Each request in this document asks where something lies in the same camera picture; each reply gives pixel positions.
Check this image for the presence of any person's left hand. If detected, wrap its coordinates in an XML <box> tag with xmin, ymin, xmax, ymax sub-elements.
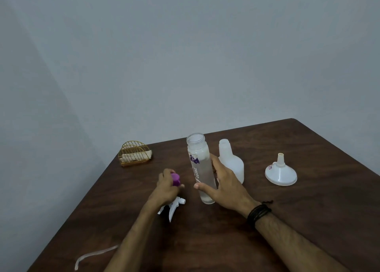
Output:
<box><xmin>146</xmin><ymin>169</ymin><xmax>185</xmax><ymax>211</ymax></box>

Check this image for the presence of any person's right hand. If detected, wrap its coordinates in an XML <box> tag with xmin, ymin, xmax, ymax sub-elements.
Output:
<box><xmin>193</xmin><ymin>153</ymin><xmax>260</xmax><ymax>219</ymax></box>

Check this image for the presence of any white spray trigger head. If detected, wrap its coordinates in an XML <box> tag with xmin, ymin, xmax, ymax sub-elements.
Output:
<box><xmin>74</xmin><ymin>196</ymin><xmax>187</xmax><ymax>271</ymax></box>

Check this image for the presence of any white translucent spray bottle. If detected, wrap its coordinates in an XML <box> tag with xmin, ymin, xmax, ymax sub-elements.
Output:
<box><xmin>218</xmin><ymin>139</ymin><xmax>245</xmax><ymax>185</ymax></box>

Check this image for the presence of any clear water bottle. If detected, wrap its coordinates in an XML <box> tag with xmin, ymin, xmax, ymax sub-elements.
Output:
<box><xmin>186</xmin><ymin>133</ymin><xmax>217</xmax><ymax>205</ymax></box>

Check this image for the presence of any white plastic funnel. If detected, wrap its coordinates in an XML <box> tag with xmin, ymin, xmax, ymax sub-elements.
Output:
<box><xmin>264</xmin><ymin>153</ymin><xmax>298</xmax><ymax>186</ymax></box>

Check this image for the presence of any person's left forearm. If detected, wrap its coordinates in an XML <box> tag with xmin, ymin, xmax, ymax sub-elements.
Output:
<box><xmin>104</xmin><ymin>205</ymin><xmax>162</xmax><ymax>272</ymax></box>

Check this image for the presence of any dark wooden table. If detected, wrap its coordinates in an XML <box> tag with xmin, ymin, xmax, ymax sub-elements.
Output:
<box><xmin>27</xmin><ymin>118</ymin><xmax>380</xmax><ymax>272</ymax></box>

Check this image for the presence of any black cord wristband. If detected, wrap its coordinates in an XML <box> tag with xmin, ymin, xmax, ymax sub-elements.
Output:
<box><xmin>246</xmin><ymin>200</ymin><xmax>274</xmax><ymax>229</ymax></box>

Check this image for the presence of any gold wire napkin holder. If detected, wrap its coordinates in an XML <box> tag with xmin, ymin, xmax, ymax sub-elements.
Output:
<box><xmin>118</xmin><ymin>141</ymin><xmax>153</xmax><ymax>167</ymax></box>

